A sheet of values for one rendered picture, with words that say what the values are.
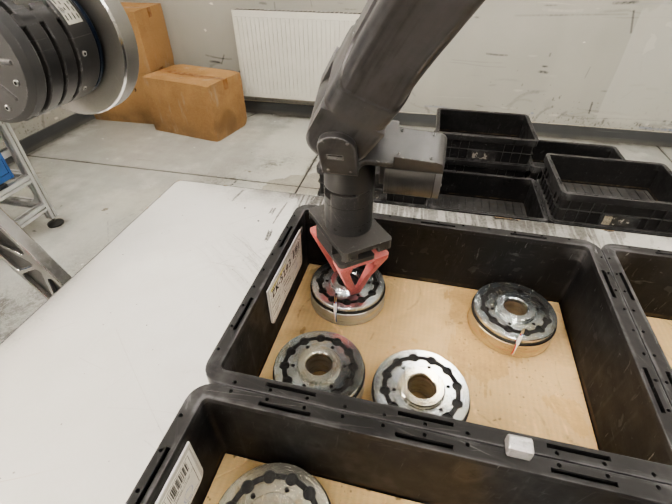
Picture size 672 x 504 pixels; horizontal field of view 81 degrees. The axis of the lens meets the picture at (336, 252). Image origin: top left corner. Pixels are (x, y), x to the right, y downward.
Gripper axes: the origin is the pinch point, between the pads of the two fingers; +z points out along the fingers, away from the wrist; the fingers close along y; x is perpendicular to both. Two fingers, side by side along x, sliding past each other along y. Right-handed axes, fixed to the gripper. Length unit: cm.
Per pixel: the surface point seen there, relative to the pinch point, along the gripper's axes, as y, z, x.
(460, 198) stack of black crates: 68, 50, -89
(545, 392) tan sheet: -23.2, 3.9, -13.5
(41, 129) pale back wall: 312, 80, 89
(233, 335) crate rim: -8.1, -6.1, 16.8
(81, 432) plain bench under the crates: 4.3, 16.9, 38.7
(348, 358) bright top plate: -11.2, 0.7, 5.6
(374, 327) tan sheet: -6.4, 4.0, -0.9
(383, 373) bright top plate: -14.4, 1.1, 2.9
